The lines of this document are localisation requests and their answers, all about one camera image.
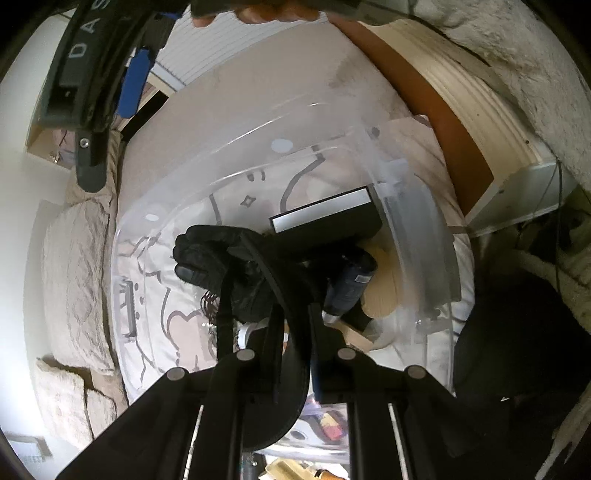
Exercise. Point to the black glove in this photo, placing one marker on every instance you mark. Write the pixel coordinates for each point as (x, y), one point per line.
(207, 258)

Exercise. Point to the brown wooden board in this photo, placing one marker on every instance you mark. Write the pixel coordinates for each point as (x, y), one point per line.
(429, 101)

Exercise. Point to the dark cloth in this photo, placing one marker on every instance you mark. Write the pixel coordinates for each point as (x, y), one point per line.
(517, 360)

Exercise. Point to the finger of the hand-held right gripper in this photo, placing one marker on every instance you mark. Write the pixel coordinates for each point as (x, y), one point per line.
(135, 83)
(91, 161)

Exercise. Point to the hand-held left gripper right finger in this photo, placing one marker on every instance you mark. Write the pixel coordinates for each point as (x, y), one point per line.
(328, 364)

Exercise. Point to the dark blue power tool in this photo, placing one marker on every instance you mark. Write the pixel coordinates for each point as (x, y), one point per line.
(353, 281)

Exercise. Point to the red yellow small packet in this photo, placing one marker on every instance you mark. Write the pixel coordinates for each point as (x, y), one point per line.
(331, 427)

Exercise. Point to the white shelf unit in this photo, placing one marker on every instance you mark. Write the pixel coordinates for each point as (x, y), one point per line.
(508, 175)

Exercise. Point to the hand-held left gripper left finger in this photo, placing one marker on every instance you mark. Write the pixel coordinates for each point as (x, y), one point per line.
(265, 350)

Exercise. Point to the small beige textured pillow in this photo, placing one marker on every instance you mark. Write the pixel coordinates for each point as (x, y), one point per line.
(57, 397)
(101, 410)

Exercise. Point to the white louvered door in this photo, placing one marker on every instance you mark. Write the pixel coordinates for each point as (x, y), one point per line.
(203, 50)

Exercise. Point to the beige blanket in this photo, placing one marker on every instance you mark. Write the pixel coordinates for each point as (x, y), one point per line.
(117, 194)

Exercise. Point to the person's right hand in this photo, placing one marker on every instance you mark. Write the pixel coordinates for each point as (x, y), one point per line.
(258, 16)

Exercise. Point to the large beige textured pillow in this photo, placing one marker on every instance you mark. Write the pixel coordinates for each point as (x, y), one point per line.
(76, 286)

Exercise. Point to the light wooden piece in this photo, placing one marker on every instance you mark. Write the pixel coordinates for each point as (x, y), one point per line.
(388, 286)

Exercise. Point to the clear plastic storage bin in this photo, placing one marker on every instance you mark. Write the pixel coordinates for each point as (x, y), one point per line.
(415, 221)

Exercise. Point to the beige bed sheet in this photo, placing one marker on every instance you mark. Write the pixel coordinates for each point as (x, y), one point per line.
(258, 92)

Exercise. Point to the black flat box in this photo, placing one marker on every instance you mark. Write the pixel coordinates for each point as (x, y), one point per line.
(323, 221)

